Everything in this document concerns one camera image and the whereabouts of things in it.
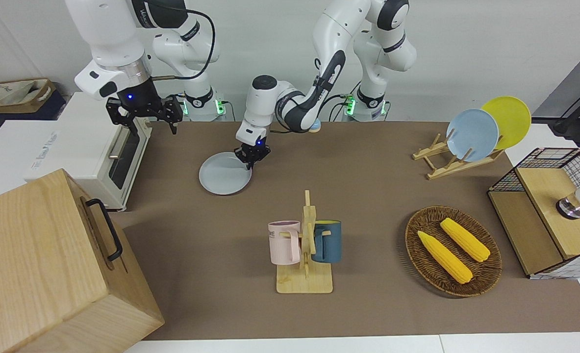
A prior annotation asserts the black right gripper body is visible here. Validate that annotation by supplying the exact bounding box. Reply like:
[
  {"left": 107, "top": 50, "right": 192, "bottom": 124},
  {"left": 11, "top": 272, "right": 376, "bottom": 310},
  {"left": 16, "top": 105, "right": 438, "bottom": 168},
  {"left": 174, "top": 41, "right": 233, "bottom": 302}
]
[{"left": 105, "top": 76, "right": 184, "bottom": 124}]

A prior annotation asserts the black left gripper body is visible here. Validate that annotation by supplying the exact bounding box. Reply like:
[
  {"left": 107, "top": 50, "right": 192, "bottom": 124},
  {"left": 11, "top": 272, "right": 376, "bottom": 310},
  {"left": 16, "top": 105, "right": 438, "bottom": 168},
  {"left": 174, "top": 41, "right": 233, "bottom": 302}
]
[{"left": 234, "top": 138, "right": 272, "bottom": 163}]

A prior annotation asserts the gray plate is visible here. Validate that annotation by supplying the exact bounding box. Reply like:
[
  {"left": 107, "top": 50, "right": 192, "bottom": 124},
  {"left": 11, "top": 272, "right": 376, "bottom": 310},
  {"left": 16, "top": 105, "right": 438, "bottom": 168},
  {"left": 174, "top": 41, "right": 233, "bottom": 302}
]
[{"left": 199, "top": 151, "right": 253, "bottom": 196}]

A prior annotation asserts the wooden plate rack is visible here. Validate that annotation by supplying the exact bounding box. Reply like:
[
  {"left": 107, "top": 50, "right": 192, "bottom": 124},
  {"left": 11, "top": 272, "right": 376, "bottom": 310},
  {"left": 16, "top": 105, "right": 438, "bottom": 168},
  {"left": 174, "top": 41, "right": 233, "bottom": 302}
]
[{"left": 412, "top": 133, "right": 505, "bottom": 180}]

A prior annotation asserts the light blue plate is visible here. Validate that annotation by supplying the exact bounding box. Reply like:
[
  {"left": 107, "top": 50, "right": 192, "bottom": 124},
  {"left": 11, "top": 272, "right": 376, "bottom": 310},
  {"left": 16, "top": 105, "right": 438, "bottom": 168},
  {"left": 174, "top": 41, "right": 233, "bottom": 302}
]
[{"left": 446, "top": 109, "right": 500, "bottom": 163}]

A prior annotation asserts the yellow plate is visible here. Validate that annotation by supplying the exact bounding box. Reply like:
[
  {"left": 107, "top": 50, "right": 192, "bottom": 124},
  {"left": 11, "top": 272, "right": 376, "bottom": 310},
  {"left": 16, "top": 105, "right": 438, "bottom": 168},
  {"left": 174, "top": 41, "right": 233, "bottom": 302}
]
[{"left": 481, "top": 96, "right": 532, "bottom": 151}]

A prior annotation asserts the white toaster oven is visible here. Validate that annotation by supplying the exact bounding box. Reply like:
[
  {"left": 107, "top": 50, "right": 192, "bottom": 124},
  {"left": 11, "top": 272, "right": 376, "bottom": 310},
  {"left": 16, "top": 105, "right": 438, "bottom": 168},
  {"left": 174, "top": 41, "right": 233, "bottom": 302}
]
[{"left": 24, "top": 92, "right": 152, "bottom": 212}]

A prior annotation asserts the brown table mat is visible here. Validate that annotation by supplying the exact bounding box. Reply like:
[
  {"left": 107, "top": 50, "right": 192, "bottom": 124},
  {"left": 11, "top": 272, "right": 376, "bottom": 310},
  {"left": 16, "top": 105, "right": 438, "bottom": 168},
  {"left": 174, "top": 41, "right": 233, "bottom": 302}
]
[{"left": 107, "top": 120, "right": 580, "bottom": 342}]

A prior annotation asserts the pink mug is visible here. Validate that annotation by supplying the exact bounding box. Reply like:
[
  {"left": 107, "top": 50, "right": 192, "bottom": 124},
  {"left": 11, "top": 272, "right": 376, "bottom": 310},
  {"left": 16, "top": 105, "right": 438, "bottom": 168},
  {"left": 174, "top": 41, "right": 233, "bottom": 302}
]
[{"left": 268, "top": 220, "right": 303, "bottom": 266}]

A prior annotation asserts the dark blue crate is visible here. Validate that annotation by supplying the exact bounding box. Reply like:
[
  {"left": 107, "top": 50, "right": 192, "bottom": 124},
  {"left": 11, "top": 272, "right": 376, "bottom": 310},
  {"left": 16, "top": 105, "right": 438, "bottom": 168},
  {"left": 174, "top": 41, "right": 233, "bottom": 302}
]
[{"left": 0, "top": 90, "right": 68, "bottom": 134}]

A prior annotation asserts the dark blue mug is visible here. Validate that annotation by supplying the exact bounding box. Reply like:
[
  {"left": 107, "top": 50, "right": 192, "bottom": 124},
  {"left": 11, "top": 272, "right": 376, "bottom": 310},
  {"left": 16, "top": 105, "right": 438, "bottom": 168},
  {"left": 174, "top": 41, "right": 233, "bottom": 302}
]
[{"left": 311, "top": 220, "right": 343, "bottom": 264}]

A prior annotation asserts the brown paper bag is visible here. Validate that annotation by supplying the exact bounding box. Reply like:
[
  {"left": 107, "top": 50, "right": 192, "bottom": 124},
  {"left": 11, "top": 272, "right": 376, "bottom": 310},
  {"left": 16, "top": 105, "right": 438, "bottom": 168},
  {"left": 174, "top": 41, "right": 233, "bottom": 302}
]
[{"left": 0, "top": 78, "right": 57, "bottom": 115}]

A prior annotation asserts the wooden mug stand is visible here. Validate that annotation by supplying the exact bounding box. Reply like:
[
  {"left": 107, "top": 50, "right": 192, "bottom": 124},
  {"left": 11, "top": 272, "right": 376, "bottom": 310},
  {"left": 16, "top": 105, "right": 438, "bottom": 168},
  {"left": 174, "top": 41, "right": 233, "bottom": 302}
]
[{"left": 276, "top": 190, "right": 334, "bottom": 295}]

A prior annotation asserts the large wooden box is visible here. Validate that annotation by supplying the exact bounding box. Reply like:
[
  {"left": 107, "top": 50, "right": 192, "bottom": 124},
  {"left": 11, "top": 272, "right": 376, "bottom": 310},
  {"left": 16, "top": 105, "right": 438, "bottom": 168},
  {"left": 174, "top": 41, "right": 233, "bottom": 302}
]
[{"left": 0, "top": 168, "right": 166, "bottom": 353}]

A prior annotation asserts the brown wicker basket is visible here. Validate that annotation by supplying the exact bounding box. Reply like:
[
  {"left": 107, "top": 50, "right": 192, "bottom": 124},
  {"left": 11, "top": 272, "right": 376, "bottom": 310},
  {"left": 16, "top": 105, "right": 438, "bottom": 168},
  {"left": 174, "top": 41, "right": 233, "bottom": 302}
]
[{"left": 405, "top": 205, "right": 503, "bottom": 298}]

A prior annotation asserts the yellow corn cob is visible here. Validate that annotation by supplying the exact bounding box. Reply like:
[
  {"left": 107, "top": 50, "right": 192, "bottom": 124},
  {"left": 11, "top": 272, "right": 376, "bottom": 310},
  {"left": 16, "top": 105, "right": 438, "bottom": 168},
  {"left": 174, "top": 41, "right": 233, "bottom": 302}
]
[
  {"left": 417, "top": 230, "right": 474, "bottom": 285},
  {"left": 440, "top": 218, "right": 491, "bottom": 263}
]

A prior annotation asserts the white bulb with silver base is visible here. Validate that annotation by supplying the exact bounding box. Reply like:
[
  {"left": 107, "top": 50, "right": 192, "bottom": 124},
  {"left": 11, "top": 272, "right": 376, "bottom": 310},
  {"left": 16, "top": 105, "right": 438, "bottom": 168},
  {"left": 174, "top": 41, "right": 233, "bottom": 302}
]
[{"left": 555, "top": 180, "right": 580, "bottom": 220}]

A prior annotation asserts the black stand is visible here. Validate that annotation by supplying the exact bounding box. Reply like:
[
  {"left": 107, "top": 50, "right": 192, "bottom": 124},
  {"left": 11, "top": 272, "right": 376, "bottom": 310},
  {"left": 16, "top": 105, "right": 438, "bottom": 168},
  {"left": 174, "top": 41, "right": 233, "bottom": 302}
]
[{"left": 552, "top": 80, "right": 580, "bottom": 136}]

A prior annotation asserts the black box handle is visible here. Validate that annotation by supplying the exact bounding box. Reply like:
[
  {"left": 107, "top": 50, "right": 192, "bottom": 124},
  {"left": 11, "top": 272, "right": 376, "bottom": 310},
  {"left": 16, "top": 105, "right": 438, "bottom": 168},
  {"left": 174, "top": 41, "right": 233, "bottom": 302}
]
[{"left": 84, "top": 198, "right": 124, "bottom": 262}]

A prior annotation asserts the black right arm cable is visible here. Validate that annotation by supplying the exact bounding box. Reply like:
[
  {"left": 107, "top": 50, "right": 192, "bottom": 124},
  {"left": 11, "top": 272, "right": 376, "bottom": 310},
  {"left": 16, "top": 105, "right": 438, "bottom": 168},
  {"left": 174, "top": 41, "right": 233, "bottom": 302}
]
[{"left": 142, "top": 0, "right": 217, "bottom": 82}]

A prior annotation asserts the black base cable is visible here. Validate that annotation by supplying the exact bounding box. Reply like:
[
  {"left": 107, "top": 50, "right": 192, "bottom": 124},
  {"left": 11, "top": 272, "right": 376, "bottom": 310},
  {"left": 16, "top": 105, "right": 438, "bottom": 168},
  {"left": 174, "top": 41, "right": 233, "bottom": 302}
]
[{"left": 328, "top": 81, "right": 363, "bottom": 121}]

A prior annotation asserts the wire and wood shelf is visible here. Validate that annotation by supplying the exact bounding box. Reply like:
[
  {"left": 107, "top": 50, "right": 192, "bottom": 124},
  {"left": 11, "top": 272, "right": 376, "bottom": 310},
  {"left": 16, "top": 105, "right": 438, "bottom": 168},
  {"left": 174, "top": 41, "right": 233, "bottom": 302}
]
[{"left": 487, "top": 147, "right": 580, "bottom": 280}]

